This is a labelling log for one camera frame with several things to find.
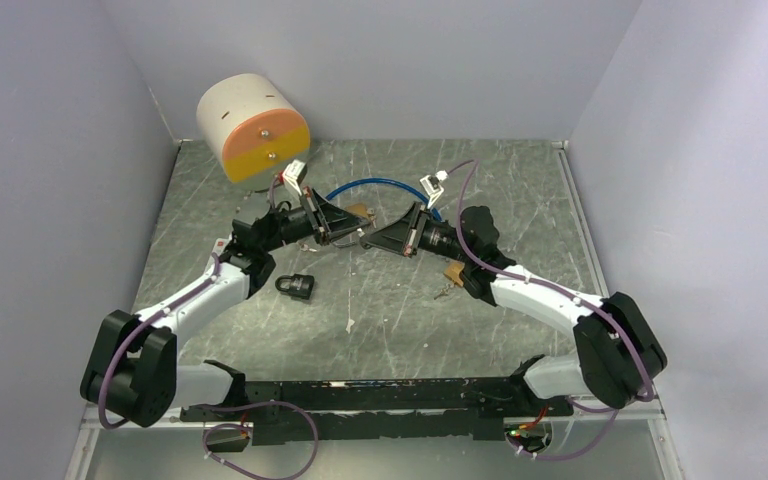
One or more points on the long shackle brass padlock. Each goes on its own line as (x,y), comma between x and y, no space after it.
(453,273)

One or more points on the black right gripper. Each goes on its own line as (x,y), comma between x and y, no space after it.
(403,236)

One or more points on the black padlock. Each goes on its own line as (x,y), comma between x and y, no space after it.
(296,286)

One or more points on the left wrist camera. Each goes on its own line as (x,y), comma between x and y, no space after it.
(293,176)

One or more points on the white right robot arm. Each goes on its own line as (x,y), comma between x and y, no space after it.
(616,355)

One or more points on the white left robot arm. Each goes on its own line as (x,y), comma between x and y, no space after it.
(133,374)

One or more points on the beige cylinder drawer box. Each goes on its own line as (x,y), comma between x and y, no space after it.
(251,129)

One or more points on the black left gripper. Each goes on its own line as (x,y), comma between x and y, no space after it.
(327,221)

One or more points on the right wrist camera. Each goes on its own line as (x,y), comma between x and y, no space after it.
(433,187)

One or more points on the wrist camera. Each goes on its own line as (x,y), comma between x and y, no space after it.
(293,176)
(433,187)

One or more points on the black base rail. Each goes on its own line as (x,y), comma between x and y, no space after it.
(482,408)

